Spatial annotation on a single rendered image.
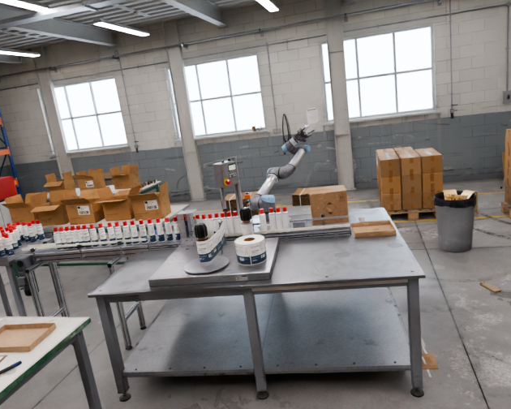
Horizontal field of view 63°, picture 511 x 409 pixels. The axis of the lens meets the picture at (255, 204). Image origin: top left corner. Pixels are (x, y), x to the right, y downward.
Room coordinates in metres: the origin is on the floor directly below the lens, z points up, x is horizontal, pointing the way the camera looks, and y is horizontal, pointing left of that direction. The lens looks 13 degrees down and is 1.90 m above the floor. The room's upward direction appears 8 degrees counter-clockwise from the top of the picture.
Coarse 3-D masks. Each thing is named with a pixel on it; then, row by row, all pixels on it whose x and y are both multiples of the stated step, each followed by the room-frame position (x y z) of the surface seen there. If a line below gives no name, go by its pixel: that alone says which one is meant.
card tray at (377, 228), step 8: (352, 224) 3.21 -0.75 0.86; (360, 224) 3.20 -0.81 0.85; (368, 224) 3.19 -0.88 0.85; (376, 224) 3.18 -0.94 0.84; (384, 224) 3.17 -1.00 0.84; (392, 224) 3.05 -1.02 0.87; (360, 232) 2.96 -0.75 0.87; (368, 232) 2.95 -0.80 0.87; (376, 232) 2.94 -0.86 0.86; (384, 232) 2.93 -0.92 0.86; (392, 232) 2.92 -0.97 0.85
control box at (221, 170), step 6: (228, 162) 3.30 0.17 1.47; (234, 162) 3.35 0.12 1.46; (216, 168) 3.28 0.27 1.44; (222, 168) 3.25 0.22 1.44; (216, 174) 3.29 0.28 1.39; (222, 174) 3.24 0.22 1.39; (228, 174) 3.28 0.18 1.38; (216, 180) 3.30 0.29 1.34; (222, 180) 3.24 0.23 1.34; (234, 180) 3.33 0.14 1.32; (216, 186) 3.30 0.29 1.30; (222, 186) 3.25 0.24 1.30; (228, 186) 3.28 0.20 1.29
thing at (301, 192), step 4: (300, 188) 7.84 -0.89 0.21; (304, 188) 7.82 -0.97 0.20; (308, 188) 7.76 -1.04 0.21; (296, 192) 7.58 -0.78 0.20; (300, 192) 7.53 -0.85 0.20; (304, 192) 7.48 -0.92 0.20; (308, 192) 7.44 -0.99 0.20; (292, 196) 7.39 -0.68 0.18; (296, 196) 7.37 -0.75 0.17; (300, 196) 7.35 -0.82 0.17; (304, 196) 7.34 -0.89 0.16; (308, 196) 7.31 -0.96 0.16; (296, 200) 7.39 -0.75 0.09; (300, 200) 7.34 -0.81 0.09; (304, 200) 7.35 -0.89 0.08; (308, 200) 7.32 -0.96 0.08; (296, 204) 7.39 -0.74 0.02; (300, 204) 7.34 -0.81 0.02; (304, 204) 7.34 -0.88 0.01; (308, 204) 7.32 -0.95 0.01
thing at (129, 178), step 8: (112, 168) 7.17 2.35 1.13; (128, 168) 7.30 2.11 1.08; (136, 168) 7.17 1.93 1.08; (112, 176) 7.08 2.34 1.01; (120, 176) 7.02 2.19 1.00; (128, 176) 6.98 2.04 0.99; (136, 176) 7.16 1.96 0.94; (120, 184) 7.03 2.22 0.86; (128, 184) 6.98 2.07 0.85; (136, 184) 7.11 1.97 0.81
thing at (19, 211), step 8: (40, 192) 5.41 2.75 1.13; (8, 200) 5.19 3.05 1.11; (16, 200) 5.30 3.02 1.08; (32, 200) 5.09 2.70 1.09; (40, 200) 5.20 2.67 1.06; (8, 208) 5.11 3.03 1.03; (16, 208) 5.10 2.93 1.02; (24, 208) 5.07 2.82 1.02; (32, 208) 5.06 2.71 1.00; (16, 216) 5.11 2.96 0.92; (24, 216) 5.08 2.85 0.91; (32, 216) 5.05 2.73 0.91
